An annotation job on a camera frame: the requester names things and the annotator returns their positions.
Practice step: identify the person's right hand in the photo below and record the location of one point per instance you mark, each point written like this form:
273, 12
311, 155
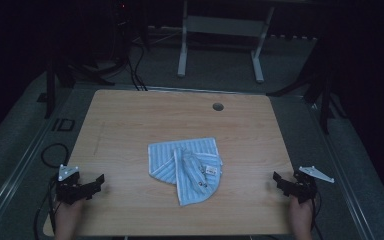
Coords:
300, 211

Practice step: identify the white desk frame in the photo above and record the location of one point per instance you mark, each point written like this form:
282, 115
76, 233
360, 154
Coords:
225, 26

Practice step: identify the black metal stand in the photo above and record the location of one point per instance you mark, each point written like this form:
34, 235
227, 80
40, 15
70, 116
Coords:
325, 106
50, 90

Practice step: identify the dark equipment rack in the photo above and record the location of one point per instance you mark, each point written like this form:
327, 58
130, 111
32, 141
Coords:
121, 30

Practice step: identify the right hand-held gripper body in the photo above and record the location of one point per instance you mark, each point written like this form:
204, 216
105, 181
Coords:
305, 188

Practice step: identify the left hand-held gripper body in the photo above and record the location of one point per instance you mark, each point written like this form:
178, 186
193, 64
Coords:
68, 190

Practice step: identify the blue striped towel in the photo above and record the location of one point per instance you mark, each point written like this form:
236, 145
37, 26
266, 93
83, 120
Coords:
193, 156

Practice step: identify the person's left hand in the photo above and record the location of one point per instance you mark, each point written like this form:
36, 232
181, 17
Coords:
68, 213

